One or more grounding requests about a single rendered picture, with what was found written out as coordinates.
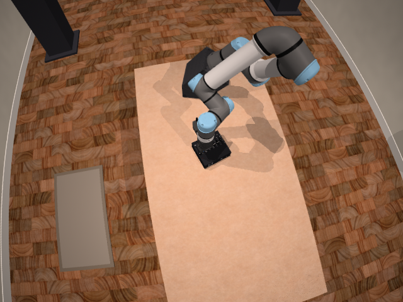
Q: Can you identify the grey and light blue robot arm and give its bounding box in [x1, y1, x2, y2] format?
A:
[188, 26, 320, 140]

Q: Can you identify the black lighting desk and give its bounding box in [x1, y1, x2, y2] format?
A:
[191, 130, 231, 169]

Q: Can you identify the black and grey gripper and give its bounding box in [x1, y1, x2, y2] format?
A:
[192, 117, 214, 153]

